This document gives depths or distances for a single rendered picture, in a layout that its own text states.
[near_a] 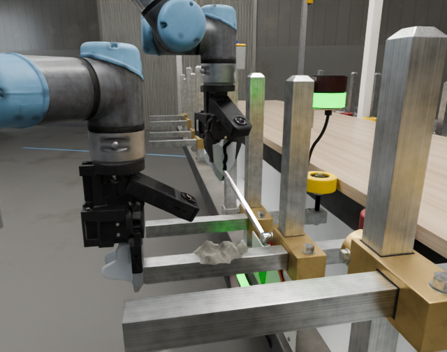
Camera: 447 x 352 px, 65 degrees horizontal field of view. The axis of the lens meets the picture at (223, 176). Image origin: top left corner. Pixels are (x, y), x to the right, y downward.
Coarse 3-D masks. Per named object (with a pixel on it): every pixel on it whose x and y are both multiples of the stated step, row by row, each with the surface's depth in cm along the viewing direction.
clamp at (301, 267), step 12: (276, 228) 64; (276, 240) 63; (288, 240) 59; (300, 240) 59; (312, 240) 59; (288, 252) 57; (300, 252) 55; (288, 264) 57; (300, 264) 54; (312, 264) 55; (324, 264) 55; (300, 276) 55; (312, 276) 55; (324, 276) 56
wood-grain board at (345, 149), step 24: (264, 120) 186; (336, 120) 186; (360, 120) 186; (312, 144) 124; (336, 144) 124; (360, 144) 124; (432, 144) 124; (312, 168) 97; (336, 168) 92; (360, 168) 92; (432, 168) 92; (360, 192) 75; (432, 192) 74; (432, 216) 62; (432, 240) 56
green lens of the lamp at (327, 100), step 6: (318, 96) 55; (324, 96) 54; (330, 96) 54; (336, 96) 54; (342, 96) 55; (318, 102) 55; (324, 102) 54; (330, 102) 54; (336, 102) 54; (342, 102) 55
